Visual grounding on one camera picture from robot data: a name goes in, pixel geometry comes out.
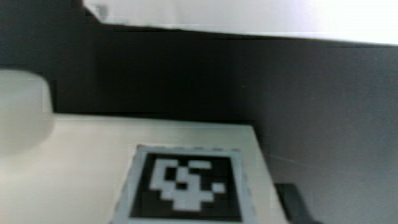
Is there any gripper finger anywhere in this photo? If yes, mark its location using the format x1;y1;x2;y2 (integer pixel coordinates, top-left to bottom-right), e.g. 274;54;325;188
276;183;311;224

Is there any white drawer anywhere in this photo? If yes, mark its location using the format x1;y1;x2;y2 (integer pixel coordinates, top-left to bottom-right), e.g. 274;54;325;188
0;69;288;224

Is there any white drawer cabinet box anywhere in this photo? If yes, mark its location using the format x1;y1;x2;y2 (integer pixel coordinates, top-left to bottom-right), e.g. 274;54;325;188
82;0;398;46

